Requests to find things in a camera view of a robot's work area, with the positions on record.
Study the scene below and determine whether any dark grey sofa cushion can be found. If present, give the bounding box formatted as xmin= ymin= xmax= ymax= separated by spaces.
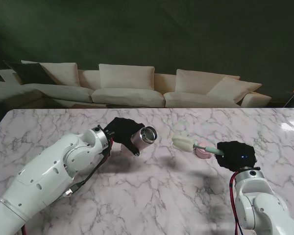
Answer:
xmin=3 ymin=60 xmax=57 ymax=86

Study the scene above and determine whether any sponge cup brush green handle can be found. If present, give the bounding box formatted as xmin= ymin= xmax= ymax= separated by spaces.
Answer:
xmin=172 ymin=133 xmax=224 ymax=156

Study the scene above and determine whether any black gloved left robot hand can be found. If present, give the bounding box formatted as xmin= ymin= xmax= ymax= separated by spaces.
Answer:
xmin=104 ymin=117 xmax=146 ymax=157

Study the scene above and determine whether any small cream throw pillow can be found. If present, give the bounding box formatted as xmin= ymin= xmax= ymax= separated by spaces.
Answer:
xmin=207 ymin=76 xmax=262 ymax=103

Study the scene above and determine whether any pink thermos body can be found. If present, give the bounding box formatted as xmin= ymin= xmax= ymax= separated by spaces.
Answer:
xmin=121 ymin=126 xmax=158 ymax=154

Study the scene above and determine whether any cream fabric sofa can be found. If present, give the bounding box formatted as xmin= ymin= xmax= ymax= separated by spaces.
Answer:
xmin=0 ymin=60 xmax=272 ymax=109

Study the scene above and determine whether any cream sofa back cushion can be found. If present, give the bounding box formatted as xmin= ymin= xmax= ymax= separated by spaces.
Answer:
xmin=21 ymin=60 xmax=81 ymax=87
xmin=175 ymin=69 xmax=241 ymax=95
xmin=98 ymin=64 xmax=155 ymax=91

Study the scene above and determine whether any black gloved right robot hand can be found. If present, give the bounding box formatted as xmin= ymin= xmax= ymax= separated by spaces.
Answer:
xmin=215 ymin=141 xmax=257 ymax=171

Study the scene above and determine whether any red black cable bundle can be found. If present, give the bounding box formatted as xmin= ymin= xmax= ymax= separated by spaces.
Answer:
xmin=229 ymin=171 xmax=245 ymax=235
xmin=19 ymin=138 xmax=115 ymax=235

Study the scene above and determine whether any pink thermos lid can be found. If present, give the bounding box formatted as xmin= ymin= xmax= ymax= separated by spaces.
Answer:
xmin=195 ymin=141 xmax=211 ymax=159

